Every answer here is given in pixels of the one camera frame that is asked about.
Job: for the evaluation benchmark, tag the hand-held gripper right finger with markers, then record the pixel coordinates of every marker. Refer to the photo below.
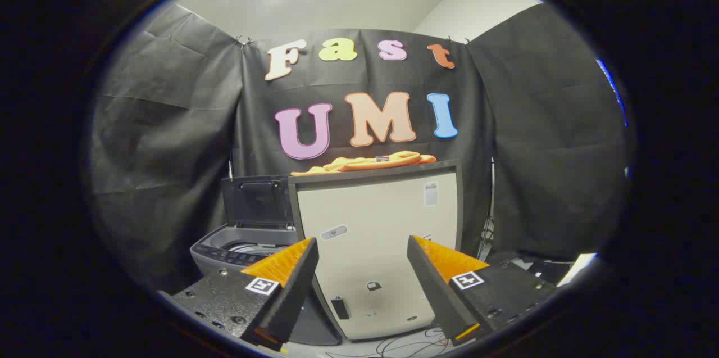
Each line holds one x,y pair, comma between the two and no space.
435,290

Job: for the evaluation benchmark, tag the white cabinet with grey top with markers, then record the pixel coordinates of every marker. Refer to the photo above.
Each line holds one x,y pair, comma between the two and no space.
371,217

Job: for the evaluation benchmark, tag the black backdrop cloth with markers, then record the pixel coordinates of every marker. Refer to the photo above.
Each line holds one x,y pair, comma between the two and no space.
168,150

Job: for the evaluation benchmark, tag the metal backdrop stand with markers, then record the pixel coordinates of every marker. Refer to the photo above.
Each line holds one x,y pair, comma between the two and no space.
492,189

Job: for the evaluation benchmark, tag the white flat board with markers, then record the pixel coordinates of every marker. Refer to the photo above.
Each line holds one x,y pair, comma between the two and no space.
578,268

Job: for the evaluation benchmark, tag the dark floor object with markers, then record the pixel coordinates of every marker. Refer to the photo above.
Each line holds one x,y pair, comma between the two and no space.
553,271

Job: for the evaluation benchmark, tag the orange garment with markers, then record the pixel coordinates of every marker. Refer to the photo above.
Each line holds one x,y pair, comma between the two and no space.
365,163

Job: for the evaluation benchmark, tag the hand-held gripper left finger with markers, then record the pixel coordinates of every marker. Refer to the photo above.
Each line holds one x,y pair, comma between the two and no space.
292,290

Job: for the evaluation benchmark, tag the grey washing machine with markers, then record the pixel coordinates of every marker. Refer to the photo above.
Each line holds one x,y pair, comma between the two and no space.
224,254

